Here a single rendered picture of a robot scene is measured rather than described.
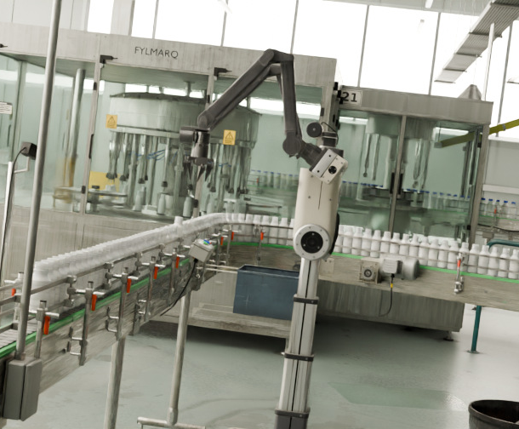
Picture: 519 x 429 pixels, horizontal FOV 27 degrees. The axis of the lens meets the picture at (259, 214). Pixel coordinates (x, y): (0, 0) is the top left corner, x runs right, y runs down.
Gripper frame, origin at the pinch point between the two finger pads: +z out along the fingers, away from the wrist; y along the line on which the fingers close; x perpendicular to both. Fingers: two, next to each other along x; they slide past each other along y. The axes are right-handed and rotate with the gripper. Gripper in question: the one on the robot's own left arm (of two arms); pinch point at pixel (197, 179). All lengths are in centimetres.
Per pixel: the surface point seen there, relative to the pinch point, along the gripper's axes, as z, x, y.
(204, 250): 31.4, 21.5, 3.4
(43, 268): 26, -162, -13
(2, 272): 44, -49, -63
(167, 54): -86, 383, -97
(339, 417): 138, 207, 72
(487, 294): 49, 181, 147
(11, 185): 10, -49, -63
